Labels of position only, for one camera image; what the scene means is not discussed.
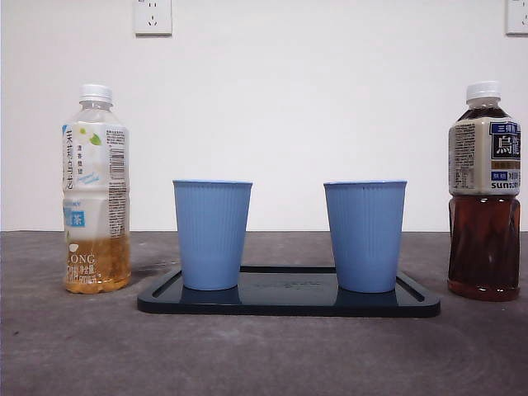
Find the clear bottle of pale tea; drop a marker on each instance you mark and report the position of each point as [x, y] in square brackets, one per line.
[95, 185]

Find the brown oolong tea bottle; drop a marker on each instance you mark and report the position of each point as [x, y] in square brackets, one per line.
[483, 247]

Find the blue ribbed plastic cup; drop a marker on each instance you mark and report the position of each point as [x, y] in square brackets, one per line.
[211, 235]
[365, 235]

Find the dark blue rectangular tray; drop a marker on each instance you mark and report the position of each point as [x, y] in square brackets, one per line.
[288, 302]

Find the white wall socket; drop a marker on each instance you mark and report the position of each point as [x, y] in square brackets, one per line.
[152, 18]
[517, 16]

